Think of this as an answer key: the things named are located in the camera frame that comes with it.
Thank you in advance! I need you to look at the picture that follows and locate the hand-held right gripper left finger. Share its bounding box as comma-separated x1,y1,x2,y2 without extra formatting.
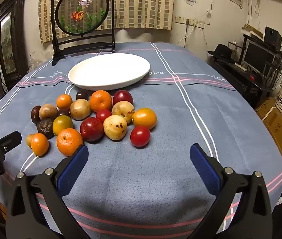
6,144,92,239

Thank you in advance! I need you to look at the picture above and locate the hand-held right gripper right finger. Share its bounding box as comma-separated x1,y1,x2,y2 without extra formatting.
188,143,273,239

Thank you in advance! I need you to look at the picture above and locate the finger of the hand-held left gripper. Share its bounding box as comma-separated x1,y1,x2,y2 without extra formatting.
0,131,22,158

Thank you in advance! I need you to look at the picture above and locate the bumpy orange mandarin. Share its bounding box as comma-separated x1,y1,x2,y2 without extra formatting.
56,128,84,157
89,90,113,113

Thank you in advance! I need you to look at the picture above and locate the dark wrinkled passion fruit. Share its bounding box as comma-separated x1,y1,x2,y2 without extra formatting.
36,118,55,139

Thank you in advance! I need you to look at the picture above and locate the oblong tan passion fruit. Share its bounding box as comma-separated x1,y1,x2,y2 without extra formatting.
39,104,58,120

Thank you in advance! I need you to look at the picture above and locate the spotted yellow pear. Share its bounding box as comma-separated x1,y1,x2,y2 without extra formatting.
103,115,128,140

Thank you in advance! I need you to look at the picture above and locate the round tan passion fruit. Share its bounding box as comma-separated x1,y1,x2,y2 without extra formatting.
69,99,92,120

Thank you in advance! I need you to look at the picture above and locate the small red tomato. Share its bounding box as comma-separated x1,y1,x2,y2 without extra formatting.
96,109,113,123

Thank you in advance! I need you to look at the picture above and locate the small smooth orange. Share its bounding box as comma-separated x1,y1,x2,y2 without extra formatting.
56,94,73,110

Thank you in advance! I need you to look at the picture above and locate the orange-yellow tomato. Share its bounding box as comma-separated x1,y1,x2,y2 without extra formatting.
132,108,157,130

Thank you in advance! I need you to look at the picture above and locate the small tan potato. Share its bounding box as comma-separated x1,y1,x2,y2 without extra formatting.
112,101,135,124

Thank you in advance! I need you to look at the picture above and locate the white oval plate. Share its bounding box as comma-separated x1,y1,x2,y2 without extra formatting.
68,53,151,91

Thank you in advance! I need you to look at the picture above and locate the blue striped tablecloth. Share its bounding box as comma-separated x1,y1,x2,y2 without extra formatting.
0,42,282,239

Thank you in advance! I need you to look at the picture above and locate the clear plastic bag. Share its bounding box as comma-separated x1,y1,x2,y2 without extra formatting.
28,55,43,72

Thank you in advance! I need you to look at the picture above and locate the black computer desk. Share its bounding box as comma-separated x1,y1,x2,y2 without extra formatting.
207,33,282,110

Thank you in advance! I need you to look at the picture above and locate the dark framed picture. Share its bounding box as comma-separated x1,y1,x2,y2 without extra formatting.
0,0,29,82

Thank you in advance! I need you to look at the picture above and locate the black hat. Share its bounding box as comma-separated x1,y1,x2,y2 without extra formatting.
207,44,234,61

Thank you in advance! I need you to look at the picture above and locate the computer monitor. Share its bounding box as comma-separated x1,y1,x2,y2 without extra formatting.
242,40,276,74

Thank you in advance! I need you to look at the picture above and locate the pale flat box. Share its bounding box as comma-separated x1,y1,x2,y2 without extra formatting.
241,24,265,39

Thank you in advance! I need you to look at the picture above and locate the round embroidered screen black stand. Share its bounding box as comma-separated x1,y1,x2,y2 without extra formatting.
50,0,116,67

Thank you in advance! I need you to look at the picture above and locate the black speaker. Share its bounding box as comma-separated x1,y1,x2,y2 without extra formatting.
264,26,282,51

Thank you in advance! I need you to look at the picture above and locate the striped beige curtain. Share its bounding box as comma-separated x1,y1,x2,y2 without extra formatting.
38,0,176,44

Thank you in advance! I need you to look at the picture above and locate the white power cable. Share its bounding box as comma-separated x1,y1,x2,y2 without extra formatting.
175,25,196,46

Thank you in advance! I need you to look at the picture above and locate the wide white wall socket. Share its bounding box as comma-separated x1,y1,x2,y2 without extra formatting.
185,19,204,28

